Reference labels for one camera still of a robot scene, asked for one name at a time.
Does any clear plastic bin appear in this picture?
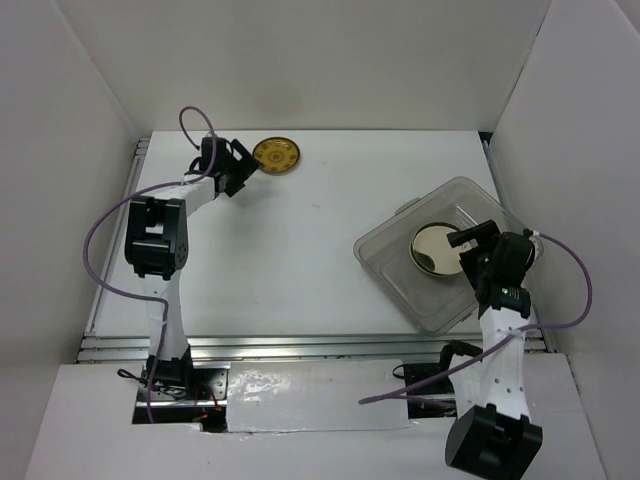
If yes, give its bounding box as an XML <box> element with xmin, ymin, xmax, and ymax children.
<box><xmin>353</xmin><ymin>177</ymin><xmax>525</xmax><ymax>336</ymax></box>

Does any yellow patterned plate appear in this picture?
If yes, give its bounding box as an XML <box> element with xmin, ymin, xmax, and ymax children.
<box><xmin>252</xmin><ymin>136</ymin><xmax>302</xmax><ymax>175</ymax></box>

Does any white front cover panel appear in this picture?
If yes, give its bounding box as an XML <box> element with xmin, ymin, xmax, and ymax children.
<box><xmin>226</xmin><ymin>360</ymin><xmax>410</xmax><ymax>433</ymax></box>

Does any cream plate with dark patch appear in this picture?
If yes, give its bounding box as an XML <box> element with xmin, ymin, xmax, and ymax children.
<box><xmin>409</xmin><ymin>222</ymin><xmax>463</xmax><ymax>278</ymax></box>

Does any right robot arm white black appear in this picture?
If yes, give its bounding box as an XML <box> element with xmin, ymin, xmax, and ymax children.
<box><xmin>435</xmin><ymin>220</ymin><xmax>543</xmax><ymax>479</ymax></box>

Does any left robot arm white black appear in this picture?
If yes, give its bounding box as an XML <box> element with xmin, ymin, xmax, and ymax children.
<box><xmin>124</xmin><ymin>136</ymin><xmax>260</xmax><ymax>399</ymax></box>

